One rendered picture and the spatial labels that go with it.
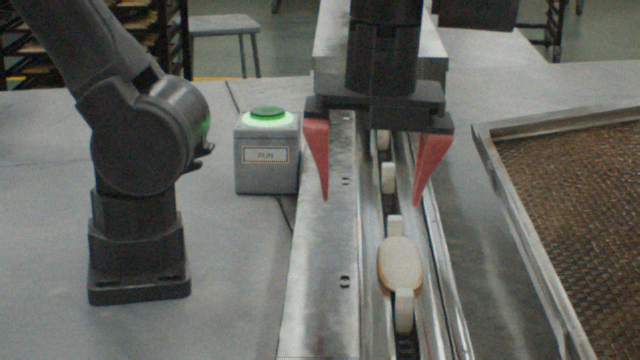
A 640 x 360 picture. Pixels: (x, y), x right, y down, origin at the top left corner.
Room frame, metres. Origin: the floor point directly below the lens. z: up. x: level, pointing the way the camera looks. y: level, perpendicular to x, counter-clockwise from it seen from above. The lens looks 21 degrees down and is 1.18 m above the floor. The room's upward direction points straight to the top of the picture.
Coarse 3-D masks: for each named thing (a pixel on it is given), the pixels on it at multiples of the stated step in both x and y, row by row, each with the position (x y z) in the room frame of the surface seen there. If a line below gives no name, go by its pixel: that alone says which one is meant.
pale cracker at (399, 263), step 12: (384, 240) 0.71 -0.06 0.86; (396, 240) 0.70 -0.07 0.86; (408, 240) 0.71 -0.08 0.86; (384, 252) 0.68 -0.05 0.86; (396, 252) 0.68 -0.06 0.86; (408, 252) 0.68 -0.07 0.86; (384, 264) 0.66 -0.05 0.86; (396, 264) 0.65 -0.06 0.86; (408, 264) 0.66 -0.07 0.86; (420, 264) 0.66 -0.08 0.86; (384, 276) 0.64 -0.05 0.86; (396, 276) 0.64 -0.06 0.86; (408, 276) 0.64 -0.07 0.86; (420, 276) 0.64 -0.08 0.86; (396, 288) 0.62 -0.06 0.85
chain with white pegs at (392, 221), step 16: (384, 144) 1.00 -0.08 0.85; (384, 160) 0.97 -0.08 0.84; (384, 176) 0.86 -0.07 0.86; (384, 192) 0.86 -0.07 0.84; (384, 208) 0.82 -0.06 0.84; (384, 224) 0.78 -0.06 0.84; (400, 224) 0.72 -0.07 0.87; (400, 288) 0.59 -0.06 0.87; (400, 304) 0.58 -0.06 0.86; (400, 320) 0.58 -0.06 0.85; (400, 336) 0.58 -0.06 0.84; (400, 352) 0.55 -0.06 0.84
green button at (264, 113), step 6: (258, 108) 0.95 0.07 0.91; (264, 108) 0.95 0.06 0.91; (270, 108) 0.95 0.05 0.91; (276, 108) 0.95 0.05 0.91; (252, 114) 0.93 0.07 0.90; (258, 114) 0.93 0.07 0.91; (264, 114) 0.93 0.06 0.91; (270, 114) 0.93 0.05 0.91; (276, 114) 0.93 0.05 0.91; (282, 114) 0.93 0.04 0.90; (264, 120) 0.92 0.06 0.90; (270, 120) 0.92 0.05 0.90
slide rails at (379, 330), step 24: (360, 120) 1.09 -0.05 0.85; (360, 144) 0.99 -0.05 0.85; (408, 144) 0.99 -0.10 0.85; (360, 168) 0.91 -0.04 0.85; (408, 168) 0.91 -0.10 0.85; (360, 192) 0.84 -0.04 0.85; (408, 192) 0.84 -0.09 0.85; (408, 216) 0.78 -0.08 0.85; (432, 264) 0.67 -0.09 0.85; (384, 288) 0.63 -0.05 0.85; (432, 288) 0.63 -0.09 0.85; (384, 312) 0.59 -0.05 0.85; (432, 312) 0.59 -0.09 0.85; (384, 336) 0.56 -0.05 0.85; (432, 336) 0.56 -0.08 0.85
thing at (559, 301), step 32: (512, 128) 0.89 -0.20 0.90; (544, 128) 0.89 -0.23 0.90; (576, 128) 0.87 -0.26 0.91; (544, 160) 0.81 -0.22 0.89; (576, 160) 0.79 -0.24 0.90; (512, 192) 0.73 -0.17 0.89; (544, 192) 0.73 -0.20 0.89; (576, 192) 0.72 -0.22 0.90; (608, 192) 0.71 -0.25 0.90; (576, 224) 0.65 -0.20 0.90; (608, 224) 0.65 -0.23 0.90; (544, 256) 0.60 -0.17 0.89; (608, 256) 0.59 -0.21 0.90; (544, 288) 0.56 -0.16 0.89; (576, 320) 0.51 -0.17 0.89; (608, 320) 0.51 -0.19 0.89; (576, 352) 0.46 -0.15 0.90
